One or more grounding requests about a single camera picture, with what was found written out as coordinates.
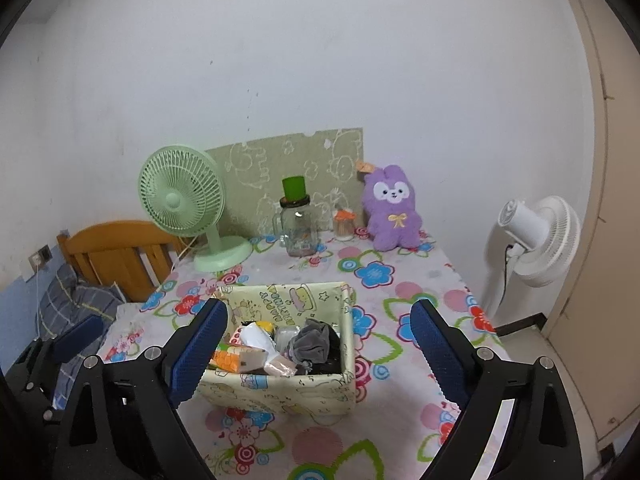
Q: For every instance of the white standing fan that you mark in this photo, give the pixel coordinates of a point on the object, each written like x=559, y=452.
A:
x=550, y=240

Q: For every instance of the dark wall socket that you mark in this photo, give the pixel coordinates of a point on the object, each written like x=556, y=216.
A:
x=44, y=253

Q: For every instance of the small jar with orange lid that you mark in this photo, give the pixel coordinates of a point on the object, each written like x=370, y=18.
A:
x=345, y=227

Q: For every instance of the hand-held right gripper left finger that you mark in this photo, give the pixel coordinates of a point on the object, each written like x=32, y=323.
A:
x=200, y=350

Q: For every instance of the wooden bed headboard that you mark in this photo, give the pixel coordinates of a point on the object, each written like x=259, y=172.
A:
x=110, y=245

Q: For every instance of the green desk fan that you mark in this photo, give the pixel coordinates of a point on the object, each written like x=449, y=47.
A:
x=172, y=200

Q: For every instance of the grey plaid pillow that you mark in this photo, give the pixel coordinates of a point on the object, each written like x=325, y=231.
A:
x=85, y=300

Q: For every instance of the floral tablecloth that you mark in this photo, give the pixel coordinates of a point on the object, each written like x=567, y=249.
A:
x=400, y=270

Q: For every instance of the orange green juice carton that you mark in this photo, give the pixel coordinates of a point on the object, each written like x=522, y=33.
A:
x=230, y=360

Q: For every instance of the glass jar with green lid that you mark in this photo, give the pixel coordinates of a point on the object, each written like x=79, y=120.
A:
x=300, y=230

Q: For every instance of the beige door frame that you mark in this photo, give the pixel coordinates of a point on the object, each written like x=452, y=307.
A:
x=600, y=210

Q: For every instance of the yellow printed storage box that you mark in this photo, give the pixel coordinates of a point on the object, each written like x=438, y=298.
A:
x=280, y=395

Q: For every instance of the purple plush rabbit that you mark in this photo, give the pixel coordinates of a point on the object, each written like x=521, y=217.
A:
x=392, y=220

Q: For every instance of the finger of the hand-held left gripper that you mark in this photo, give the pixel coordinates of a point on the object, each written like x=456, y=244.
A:
x=75, y=340
x=45, y=390

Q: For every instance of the white wall socket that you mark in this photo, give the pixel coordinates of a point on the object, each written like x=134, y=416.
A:
x=34, y=261

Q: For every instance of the green printed foam mat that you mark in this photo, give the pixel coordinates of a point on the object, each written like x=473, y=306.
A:
x=260, y=160

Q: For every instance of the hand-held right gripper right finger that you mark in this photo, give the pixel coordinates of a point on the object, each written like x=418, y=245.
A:
x=440, y=350

